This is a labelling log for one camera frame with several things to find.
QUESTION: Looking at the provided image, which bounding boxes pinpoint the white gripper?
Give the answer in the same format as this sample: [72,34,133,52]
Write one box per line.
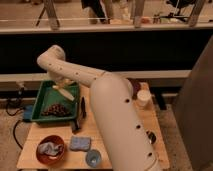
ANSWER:
[47,71,68,86]

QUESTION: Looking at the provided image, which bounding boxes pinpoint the grey panel right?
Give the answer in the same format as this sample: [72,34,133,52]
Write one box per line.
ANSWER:
[173,44,213,171]

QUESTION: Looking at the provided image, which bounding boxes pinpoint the green plastic tray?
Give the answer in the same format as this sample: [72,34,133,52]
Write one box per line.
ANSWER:
[31,81,80,123]

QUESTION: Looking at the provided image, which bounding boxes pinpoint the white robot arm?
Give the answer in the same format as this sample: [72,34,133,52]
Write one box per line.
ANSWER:
[37,45,162,171]

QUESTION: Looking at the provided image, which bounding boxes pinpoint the blue cup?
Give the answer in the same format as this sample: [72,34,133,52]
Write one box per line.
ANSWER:
[85,149,102,168]

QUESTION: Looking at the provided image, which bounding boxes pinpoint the crumpled grey cloth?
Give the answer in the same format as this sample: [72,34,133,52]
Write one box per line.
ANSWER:
[38,142,63,156]

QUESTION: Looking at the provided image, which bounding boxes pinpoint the blue sponge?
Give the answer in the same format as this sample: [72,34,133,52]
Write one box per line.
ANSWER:
[69,136,91,151]

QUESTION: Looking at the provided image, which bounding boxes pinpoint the red bowl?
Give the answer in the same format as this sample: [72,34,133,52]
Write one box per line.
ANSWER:
[36,135,66,165]

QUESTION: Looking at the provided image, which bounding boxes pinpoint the black cable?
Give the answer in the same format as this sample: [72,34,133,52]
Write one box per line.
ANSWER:
[4,98,26,150]

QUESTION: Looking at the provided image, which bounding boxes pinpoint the pale yellow banana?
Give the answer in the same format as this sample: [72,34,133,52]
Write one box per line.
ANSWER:
[52,79,74,101]

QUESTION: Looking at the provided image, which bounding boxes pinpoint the white paper cup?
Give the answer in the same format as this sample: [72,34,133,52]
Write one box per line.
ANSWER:
[137,90,151,107]

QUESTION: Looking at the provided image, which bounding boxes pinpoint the blue box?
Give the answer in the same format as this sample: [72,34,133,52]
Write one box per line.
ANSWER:
[23,105,33,122]

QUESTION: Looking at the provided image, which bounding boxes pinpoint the dark grapes bunch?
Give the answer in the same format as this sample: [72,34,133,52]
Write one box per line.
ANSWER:
[42,104,70,117]

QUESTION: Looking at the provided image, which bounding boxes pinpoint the black marker pen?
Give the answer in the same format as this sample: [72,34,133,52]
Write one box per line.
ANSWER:
[81,97,87,118]

